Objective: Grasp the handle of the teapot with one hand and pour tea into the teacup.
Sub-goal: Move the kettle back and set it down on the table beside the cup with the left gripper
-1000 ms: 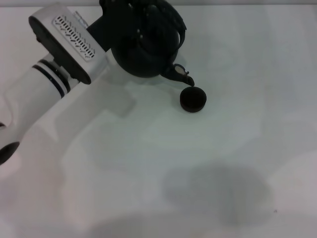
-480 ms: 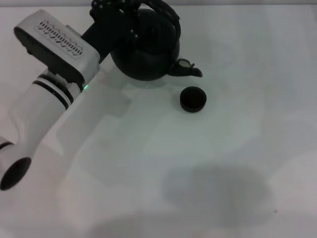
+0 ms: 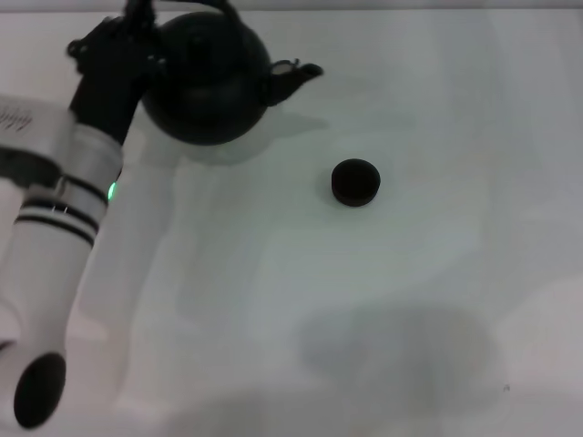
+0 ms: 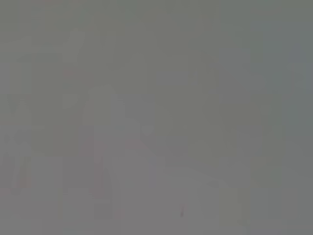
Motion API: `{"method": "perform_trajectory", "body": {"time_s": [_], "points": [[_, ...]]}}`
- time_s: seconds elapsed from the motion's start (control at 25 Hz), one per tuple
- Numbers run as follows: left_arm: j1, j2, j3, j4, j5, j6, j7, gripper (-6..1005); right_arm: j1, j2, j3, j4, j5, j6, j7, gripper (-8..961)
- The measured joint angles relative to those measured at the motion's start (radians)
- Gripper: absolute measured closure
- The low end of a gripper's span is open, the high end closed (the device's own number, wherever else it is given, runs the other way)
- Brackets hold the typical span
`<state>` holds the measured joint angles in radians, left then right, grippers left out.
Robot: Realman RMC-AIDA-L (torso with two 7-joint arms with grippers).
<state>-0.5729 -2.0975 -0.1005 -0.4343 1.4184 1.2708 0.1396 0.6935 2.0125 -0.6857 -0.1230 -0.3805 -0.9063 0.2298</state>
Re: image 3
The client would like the black round teapot with handle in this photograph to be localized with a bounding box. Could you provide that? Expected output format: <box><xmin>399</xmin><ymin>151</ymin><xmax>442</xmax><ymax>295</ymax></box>
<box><xmin>139</xmin><ymin>0</ymin><xmax>325</xmax><ymax>147</ymax></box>

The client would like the small black teacup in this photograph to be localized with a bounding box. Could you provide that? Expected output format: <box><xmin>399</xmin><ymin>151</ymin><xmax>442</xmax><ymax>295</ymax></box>
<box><xmin>331</xmin><ymin>158</ymin><xmax>382</xmax><ymax>208</ymax></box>

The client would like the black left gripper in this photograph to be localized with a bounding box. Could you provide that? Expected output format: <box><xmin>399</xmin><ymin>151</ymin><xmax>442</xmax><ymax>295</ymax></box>
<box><xmin>66</xmin><ymin>0</ymin><xmax>161</xmax><ymax>147</ymax></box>

